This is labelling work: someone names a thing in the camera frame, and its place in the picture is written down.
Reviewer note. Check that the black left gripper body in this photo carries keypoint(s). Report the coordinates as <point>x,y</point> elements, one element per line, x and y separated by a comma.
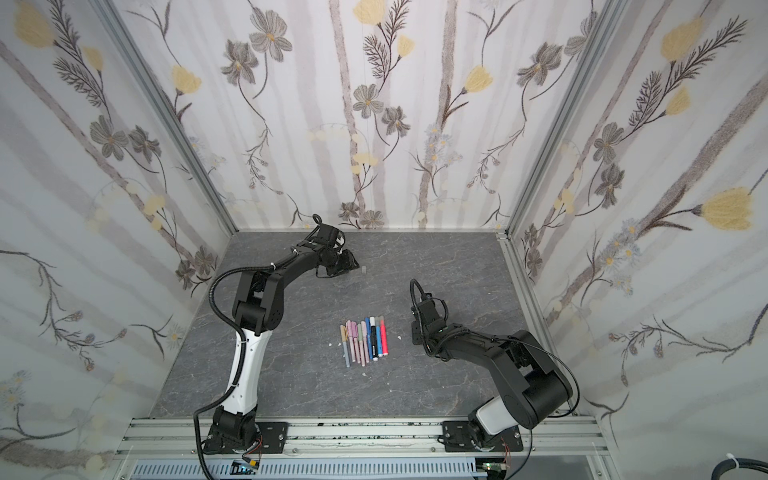
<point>332,260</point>

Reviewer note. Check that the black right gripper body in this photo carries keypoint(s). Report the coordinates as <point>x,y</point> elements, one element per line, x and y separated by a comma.
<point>421,330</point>

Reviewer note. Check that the pink marker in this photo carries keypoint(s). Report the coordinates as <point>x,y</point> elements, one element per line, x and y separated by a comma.
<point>383,337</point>

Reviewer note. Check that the light blue marker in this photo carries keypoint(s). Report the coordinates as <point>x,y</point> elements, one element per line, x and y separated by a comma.
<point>377,330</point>

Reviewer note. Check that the black marker white cap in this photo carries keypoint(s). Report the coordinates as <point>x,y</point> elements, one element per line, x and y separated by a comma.
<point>373,340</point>

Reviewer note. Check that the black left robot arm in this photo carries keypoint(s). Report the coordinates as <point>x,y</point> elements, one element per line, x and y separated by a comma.
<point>228,424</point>

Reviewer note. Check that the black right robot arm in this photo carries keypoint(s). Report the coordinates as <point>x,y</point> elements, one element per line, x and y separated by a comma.
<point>530,384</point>

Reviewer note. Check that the dark blue pen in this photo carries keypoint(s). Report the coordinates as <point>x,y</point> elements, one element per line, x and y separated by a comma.
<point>369,348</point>

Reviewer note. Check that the light pink cap pen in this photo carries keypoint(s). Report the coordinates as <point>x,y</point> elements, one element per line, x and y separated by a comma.
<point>362,323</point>

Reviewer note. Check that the purple cap pink pen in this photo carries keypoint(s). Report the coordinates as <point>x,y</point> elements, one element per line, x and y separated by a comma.
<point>355,335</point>

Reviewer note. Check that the green cap pen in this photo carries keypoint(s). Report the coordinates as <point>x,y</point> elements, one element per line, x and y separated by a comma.
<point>361,344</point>

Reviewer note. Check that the beige cap blue pen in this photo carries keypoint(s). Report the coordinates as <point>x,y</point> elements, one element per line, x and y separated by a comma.
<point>345,345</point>

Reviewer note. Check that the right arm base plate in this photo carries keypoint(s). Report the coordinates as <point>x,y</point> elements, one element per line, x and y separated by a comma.
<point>465,436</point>

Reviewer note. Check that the white vented cable duct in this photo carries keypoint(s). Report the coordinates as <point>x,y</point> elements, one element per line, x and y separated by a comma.
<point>351,468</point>

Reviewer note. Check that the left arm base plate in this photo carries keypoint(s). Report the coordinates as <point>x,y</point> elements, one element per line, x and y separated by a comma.
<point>264,437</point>

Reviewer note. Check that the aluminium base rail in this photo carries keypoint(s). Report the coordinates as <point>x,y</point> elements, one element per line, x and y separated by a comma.
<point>363,437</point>

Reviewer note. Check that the aluminium corner post left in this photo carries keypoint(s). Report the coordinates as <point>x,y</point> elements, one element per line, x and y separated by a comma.
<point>118,33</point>

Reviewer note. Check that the aluminium corner post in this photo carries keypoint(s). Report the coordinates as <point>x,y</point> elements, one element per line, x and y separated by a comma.
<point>595,47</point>
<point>118,33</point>

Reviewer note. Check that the aluminium corner post right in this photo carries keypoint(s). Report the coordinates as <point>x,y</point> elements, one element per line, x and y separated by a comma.
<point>595,47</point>

